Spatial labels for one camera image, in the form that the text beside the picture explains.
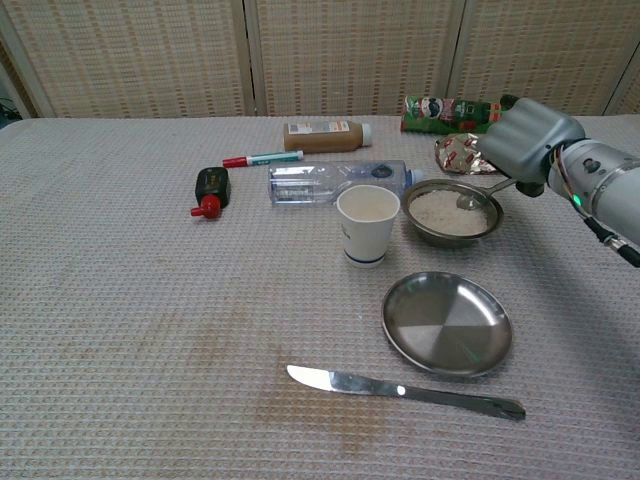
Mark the metal spoon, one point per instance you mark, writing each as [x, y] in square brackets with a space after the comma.
[487, 192]

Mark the clear plastic water bottle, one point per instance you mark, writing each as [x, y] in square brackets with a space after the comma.
[310, 182]

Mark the brown drink bottle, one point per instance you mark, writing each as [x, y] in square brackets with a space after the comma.
[325, 137]

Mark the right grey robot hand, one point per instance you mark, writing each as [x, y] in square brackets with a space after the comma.
[525, 145]

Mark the black bottle with red cap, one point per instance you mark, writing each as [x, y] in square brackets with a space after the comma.
[212, 185]

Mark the metal table knife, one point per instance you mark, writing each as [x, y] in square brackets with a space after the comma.
[380, 386]

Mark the steel plate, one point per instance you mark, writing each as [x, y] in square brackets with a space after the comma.
[445, 325]

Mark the red-capped marker pen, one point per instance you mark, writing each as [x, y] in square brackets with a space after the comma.
[260, 159]

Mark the white paper cup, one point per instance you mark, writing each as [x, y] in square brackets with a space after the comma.
[367, 235]

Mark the crumpled foil snack wrapper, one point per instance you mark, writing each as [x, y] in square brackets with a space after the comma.
[460, 155]

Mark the woven folding screen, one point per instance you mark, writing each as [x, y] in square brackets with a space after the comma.
[150, 55]

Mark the green Pringles can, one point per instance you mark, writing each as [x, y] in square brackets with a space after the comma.
[440, 114]

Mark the woven beige tablecloth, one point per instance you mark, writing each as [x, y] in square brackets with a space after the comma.
[150, 300]

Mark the steel bowl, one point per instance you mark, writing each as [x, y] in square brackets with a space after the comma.
[440, 240]

